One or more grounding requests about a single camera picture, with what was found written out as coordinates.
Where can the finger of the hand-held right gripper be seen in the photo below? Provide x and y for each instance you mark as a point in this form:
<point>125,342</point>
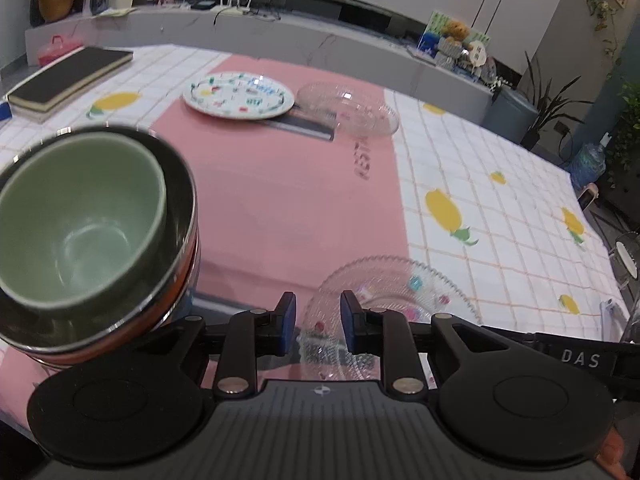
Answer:
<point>505,334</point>

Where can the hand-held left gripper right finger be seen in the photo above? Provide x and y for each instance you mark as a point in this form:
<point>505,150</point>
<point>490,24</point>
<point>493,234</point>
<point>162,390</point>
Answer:
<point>347,322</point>

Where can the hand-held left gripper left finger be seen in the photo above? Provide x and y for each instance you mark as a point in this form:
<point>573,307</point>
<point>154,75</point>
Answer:
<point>288,322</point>

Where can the clear glass plate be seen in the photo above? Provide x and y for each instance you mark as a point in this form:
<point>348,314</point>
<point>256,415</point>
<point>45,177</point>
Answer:
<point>350,107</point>
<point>400,280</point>

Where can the blue steel bowl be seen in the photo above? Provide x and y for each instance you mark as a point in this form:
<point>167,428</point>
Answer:
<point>172,308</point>

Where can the orange steel bowl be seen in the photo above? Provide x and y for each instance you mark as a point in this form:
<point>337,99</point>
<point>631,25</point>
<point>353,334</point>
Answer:
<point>176,180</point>

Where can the green ceramic bowl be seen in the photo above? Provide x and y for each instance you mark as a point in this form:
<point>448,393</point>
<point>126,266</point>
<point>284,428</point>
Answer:
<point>75,220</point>

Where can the checked lemon print tablecloth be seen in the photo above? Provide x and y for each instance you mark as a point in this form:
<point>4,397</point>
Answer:
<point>500,240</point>

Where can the pink table mat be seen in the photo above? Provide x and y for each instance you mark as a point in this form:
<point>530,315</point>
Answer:
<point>280,210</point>

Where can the small white heater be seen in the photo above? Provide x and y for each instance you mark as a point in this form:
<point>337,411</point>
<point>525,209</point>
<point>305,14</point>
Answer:
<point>589,197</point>

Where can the blue water bottle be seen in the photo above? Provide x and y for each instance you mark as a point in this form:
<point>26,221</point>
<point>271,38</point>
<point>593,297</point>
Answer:
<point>589,165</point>

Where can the grey trash bin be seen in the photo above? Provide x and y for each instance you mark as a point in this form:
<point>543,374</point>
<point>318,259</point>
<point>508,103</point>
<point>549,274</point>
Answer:
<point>510,115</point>

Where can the bushy green plant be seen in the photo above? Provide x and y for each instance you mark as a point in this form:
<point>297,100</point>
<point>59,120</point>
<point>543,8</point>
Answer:
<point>627,135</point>

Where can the potted long-leaf plant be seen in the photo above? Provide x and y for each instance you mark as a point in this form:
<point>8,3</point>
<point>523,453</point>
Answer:
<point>542,105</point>

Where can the white fruit print plate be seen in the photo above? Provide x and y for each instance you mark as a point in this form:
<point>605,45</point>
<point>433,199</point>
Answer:
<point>235,95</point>

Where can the white round fan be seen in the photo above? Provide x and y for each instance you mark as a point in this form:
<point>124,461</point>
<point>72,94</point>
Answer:
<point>478,52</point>

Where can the grey marble tv cabinet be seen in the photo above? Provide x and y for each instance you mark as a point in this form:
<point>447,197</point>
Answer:
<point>310,35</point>

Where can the green and blue painting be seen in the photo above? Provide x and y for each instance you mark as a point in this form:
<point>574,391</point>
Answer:
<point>432,30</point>

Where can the brown teddy bear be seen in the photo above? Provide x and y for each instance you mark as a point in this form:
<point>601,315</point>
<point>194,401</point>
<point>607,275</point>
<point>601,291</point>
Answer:
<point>456,31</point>

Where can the black hardcover book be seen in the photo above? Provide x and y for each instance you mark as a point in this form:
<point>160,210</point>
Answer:
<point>42,112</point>
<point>70,72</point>

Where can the black set-top box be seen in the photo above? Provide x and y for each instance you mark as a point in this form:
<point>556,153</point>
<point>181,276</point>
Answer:
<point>202,5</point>

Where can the hanging green vine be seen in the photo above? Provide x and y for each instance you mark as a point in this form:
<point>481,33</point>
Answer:
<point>602,15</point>

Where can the white and blue box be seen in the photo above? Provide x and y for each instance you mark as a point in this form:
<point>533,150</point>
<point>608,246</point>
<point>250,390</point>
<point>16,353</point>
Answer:
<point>4,110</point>

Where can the loose papers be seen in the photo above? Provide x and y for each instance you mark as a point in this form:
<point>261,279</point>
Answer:
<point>115,12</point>

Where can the pink plastic basket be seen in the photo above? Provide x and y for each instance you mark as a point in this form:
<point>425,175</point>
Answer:
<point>55,51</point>

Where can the blue glass vase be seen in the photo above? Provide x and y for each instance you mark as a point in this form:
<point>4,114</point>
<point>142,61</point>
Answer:
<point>99,1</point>

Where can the dark vase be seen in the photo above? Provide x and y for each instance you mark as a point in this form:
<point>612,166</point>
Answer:
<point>35,10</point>

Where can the wall socket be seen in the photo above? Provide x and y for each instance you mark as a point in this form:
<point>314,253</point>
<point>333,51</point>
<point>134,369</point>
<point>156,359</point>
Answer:
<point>562,127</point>

